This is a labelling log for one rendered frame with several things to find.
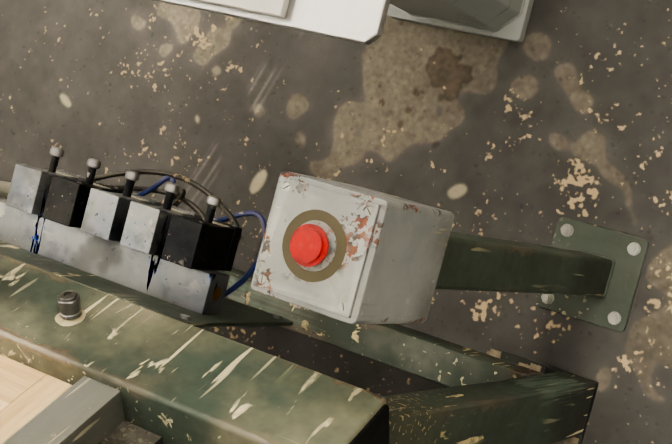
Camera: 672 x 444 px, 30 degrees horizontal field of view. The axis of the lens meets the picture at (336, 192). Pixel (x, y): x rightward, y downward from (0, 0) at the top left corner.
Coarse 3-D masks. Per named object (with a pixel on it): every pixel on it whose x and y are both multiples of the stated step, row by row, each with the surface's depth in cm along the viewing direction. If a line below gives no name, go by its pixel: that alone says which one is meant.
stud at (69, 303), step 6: (60, 294) 138; (66, 294) 138; (72, 294) 138; (78, 294) 138; (60, 300) 137; (66, 300) 137; (72, 300) 137; (78, 300) 138; (60, 306) 137; (66, 306) 137; (72, 306) 137; (78, 306) 138; (60, 312) 138; (66, 312) 137; (72, 312) 138; (78, 312) 138; (66, 318) 138; (72, 318) 138
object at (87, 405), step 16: (80, 384) 131; (96, 384) 130; (64, 400) 128; (80, 400) 128; (96, 400) 128; (112, 400) 129; (48, 416) 126; (64, 416) 126; (80, 416) 126; (96, 416) 127; (112, 416) 129; (16, 432) 124; (32, 432) 124; (48, 432) 124; (64, 432) 124; (80, 432) 125; (96, 432) 128
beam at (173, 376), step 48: (0, 288) 144; (48, 288) 144; (0, 336) 137; (48, 336) 136; (96, 336) 136; (144, 336) 136; (192, 336) 135; (144, 384) 129; (192, 384) 128; (240, 384) 128; (288, 384) 128; (336, 384) 128; (192, 432) 126; (240, 432) 122; (288, 432) 122; (336, 432) 122; (384, 432) 127
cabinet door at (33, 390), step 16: (0, 368) 137; (16, 368) 136; (32, 368) 136; (0, 384) 134; (16, 384) 134; (32, 384) 134; (48, 384) 134; (64, 384) 134; (0, 400) 132; (16, 400) 132; (32, 400) 132; (48, 400) 132; (0, 416) 130; (16, 416) 130; (32, 416) 130; (0, 432) 128
